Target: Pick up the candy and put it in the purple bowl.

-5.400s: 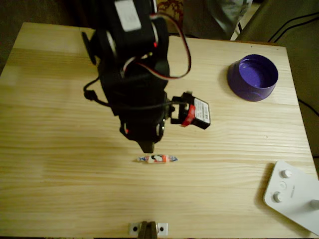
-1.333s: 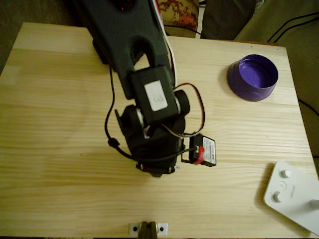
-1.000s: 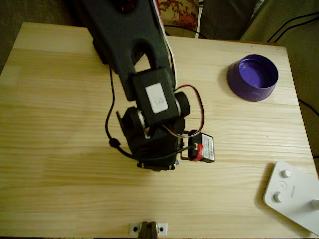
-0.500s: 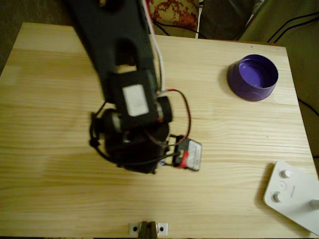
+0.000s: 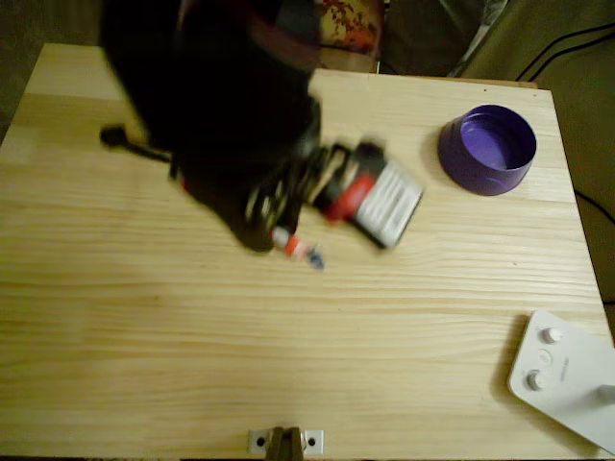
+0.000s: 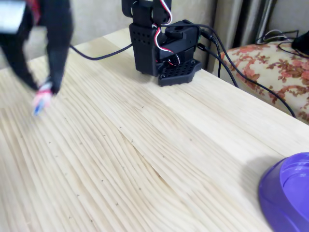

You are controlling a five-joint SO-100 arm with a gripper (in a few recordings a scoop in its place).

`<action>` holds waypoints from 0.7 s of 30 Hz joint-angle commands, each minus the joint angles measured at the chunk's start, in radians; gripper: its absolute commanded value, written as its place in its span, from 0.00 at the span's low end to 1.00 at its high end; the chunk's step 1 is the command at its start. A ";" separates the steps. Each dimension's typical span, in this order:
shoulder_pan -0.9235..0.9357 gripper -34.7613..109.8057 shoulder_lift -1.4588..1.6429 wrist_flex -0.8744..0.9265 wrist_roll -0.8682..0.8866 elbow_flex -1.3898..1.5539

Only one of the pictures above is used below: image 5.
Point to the grey trouser leg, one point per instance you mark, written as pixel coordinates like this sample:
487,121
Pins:
475,43

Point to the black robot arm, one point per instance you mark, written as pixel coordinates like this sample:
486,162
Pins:
202,96

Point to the black camera pole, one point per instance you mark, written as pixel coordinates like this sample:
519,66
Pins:
286,446

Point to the silver metal bracket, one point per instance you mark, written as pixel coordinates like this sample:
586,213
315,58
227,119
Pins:
312,441

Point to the purple bowl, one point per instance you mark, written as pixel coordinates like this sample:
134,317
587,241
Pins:
480,177

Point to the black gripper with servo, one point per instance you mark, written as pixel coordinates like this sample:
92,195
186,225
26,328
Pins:
261,204

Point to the white lamp base with knobs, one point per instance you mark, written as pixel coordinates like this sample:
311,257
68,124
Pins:
557,374

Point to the white candy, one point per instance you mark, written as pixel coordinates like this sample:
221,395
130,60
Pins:
293,246

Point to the floral cushion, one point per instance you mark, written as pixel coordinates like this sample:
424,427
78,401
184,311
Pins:
346,19

